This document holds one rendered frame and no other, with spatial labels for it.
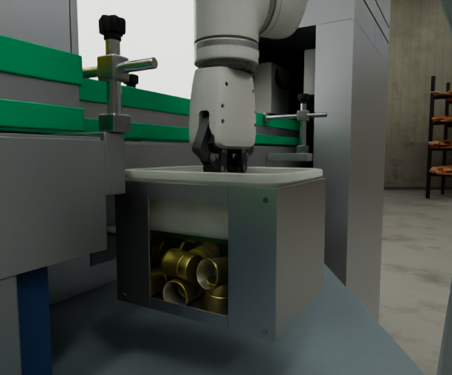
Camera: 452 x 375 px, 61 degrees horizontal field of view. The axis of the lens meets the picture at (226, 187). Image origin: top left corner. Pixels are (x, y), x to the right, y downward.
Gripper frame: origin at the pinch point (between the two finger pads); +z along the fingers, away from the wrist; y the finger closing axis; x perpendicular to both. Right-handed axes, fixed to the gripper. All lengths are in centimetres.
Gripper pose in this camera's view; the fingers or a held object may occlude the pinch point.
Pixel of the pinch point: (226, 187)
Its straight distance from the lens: 51.6
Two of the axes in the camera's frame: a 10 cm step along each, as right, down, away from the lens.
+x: 8.5, 0.5, -5.3
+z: 0.0, 10.0, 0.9
